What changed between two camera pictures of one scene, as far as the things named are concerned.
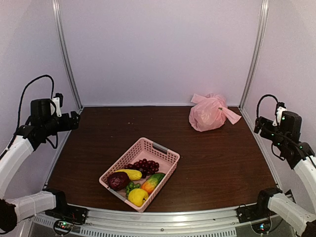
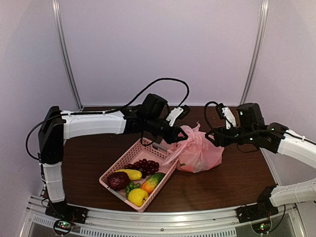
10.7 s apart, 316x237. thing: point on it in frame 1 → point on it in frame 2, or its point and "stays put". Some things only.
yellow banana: [133, 174] stays put
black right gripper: [258, 126] → [220, 135]
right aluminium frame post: [250, 83] stays put
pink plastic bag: [209, 112] → [198, 154]
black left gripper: [74, 123] → [172, 138]
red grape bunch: [147, 168] stays put
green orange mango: [149, 184] stays put
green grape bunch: [131, 186] stays put
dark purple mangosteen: [118, 180] stays put
